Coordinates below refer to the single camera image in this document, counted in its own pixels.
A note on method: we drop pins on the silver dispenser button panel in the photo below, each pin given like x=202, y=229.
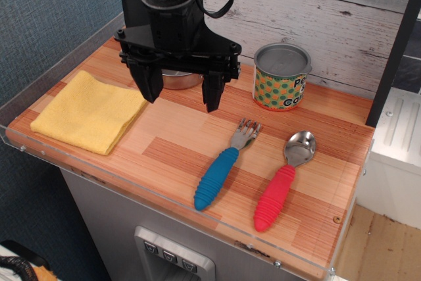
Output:
x=164, y=259

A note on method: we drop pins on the yellow cloth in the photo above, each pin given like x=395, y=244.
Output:
x=89, y=114

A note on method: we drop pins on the black vertical post right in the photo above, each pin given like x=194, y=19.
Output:
x=391, y=68

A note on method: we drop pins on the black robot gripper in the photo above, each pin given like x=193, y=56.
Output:
x=175, y=37

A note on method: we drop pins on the orange plush object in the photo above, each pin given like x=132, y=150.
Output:
x=43, y=274

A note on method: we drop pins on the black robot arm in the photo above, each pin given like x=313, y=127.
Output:
x=172, y=35

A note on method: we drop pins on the white toy cabinet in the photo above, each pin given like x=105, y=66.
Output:
x=390, y=181

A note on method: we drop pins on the toy peas and carrots can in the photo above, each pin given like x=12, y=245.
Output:
x=280, y=76

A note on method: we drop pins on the grey toy fridge cabinet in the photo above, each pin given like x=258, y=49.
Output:
x=111, y=215

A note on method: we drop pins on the small steel pot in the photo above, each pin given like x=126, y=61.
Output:
x=177, y=80

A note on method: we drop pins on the clear acrylic guard rail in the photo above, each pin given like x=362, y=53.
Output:
x=182, y=178

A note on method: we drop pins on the red handled spoon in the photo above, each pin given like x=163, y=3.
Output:
x=299, y=149

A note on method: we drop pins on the blue handled fork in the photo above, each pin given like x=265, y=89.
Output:
x=213, y=180

